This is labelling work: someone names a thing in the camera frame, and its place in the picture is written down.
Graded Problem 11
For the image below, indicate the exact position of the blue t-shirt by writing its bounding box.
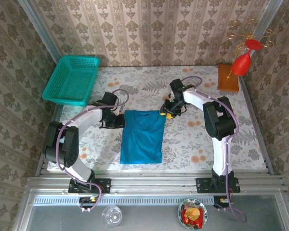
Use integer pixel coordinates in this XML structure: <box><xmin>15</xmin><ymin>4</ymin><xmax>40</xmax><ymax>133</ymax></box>
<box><xmin>119</xmin><ymin>109</ymin><xmax>167</xmax><ymax>165</ymax></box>

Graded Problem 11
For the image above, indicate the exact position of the floral tablecloth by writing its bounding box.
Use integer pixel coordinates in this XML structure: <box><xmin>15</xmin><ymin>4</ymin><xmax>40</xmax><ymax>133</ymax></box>
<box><xmin>47</xmin><ymin>66</ymin><xmax>268</xmax><ymax>171</ymax></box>

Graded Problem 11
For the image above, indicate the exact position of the teal plastic basket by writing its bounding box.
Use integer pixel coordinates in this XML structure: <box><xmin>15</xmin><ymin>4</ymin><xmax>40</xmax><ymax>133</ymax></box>
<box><xmin>41</xmin><ymin>55</ymin><xmax>101</xmax><ymax>108</ymax></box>

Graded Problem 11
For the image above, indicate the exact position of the orange wooden block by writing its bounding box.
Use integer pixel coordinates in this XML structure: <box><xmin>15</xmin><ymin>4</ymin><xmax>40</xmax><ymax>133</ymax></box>
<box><xmin>218</xmin><ymin>63</ymin><xmax>239</xmax><ymax>93</ymax></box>

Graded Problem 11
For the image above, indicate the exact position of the red plastic wine glass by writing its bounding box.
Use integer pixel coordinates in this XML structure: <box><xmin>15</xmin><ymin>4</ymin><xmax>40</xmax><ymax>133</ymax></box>
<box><xmin>231</xmin><ymin>38</ymin><xmax>263</xmax><ymax>77</ymax></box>

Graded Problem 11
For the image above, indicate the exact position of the small black connector box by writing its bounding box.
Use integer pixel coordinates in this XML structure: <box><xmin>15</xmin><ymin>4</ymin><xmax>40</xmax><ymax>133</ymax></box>
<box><xmin>213</xmin><ymin>196</ymin><xmax>232</xmax><ymax>209</ymax></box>
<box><xmin>78</xmin><ymin>196</ymin><xmax>99</xmax><ymax>205</ymax></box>

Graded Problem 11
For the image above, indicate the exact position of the patterned plate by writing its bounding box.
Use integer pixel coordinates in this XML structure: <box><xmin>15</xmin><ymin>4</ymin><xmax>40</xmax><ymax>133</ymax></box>
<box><xmin>177</xmin><ymin>198</ymin><xmax>208</xmax><ymax>229</ymax></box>

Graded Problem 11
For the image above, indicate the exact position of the clear glass cup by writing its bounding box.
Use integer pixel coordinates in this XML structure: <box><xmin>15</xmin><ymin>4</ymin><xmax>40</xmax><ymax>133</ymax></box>
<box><xmin>101</xmin><ymin>205</ymin><xmax>123</xmax><ymax>229</ymax></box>

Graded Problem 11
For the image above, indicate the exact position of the red and gold ornament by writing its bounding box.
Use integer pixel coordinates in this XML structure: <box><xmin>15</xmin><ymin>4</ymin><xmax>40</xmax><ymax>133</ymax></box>
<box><xmin>226</xmin><ymin>18</ymin><xmax>277</xmax><ymax>79</ymax></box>

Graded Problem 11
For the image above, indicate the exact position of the red yellow snack packet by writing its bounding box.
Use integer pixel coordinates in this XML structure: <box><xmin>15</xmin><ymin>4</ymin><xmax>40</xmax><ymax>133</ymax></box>
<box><xmin>181</xmin><ymin>206</ymin><xmax>204</xmax><ymax>229</ymax></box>

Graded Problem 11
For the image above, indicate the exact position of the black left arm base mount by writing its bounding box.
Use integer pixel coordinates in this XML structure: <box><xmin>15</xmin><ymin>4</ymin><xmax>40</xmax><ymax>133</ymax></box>
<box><xmin>67</xmin><ymin>178</ymin><xmax>111</xmax><ymax>194</ymax></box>

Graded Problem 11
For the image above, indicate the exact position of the aluminium frame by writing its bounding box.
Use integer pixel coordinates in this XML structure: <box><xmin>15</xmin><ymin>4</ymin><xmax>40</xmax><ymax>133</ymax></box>
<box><xmin>12</xmin><ymin>0</ymin><xmax>289</xmax><ymax>231</ymax></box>

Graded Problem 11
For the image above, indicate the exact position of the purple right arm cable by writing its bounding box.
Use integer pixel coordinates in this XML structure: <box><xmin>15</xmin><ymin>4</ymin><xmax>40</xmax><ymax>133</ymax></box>
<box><xmin>182</xmin><ymin>76</ymin><xmax>248</xmax><ymax>223</ymax></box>

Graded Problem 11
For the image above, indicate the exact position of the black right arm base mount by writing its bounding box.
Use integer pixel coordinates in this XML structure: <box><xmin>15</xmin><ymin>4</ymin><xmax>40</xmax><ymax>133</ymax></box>
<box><xmin>196</xmin><ymin>177</ymin><xmax>241</xmax><ymax>194</ymax></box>

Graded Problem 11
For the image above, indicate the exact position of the slotted grey cable duct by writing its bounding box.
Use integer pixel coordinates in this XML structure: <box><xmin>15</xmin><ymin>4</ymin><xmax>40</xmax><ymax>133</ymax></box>
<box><xmin>33</xmin><ymin>195</ymin><xmax>215</xmax><ymax>205</ymax></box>

